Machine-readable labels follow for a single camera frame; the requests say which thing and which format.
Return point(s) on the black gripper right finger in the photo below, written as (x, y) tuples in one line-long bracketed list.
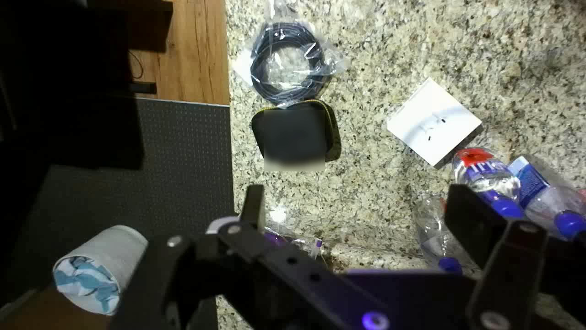
[(476, 221)]

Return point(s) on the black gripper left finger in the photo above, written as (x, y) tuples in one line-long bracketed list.
[(251, 206)]

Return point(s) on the clear water bottle blue cap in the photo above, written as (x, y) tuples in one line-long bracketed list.
[(436, 241)]

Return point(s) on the water bottle with red label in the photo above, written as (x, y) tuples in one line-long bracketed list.
[(485, 177)]

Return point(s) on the water bottle with blue label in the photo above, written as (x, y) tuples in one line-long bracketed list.
[(540, 193)]

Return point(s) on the plastic-wrapped water bottle pack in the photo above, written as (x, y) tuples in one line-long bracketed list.
[(549, 184)]

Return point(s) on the grey dotted floor mat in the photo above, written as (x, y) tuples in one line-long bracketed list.
[(176, 171)]

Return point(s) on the black rounded pouch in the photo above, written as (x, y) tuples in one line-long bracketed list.
[(297, 135)]

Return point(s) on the white flat box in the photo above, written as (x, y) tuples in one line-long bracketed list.
[(434, 126)]

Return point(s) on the black cabinet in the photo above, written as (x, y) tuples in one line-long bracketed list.
[(60, 80)]

